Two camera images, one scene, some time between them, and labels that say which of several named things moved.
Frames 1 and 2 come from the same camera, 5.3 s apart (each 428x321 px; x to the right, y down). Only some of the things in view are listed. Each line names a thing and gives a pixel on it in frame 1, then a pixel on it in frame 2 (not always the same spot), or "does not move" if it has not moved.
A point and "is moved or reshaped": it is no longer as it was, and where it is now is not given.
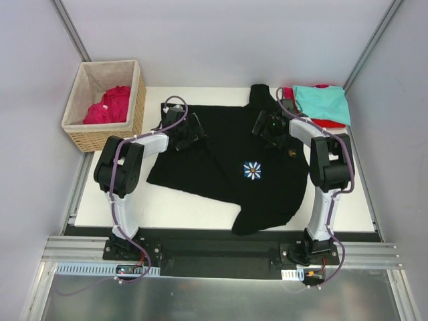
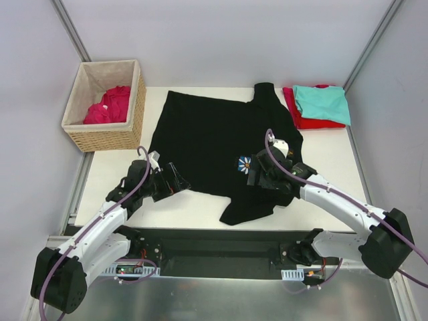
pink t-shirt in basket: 112,108 does not move
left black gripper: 192,128 -> 168,179
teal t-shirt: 329,103 does not move
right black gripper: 261,124 -> 259,171
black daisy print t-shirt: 269,184 is moved or reshaped
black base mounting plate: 226,255 does not move
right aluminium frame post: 392,11 does not move
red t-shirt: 289,93 does not move
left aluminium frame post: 69,30 does not move
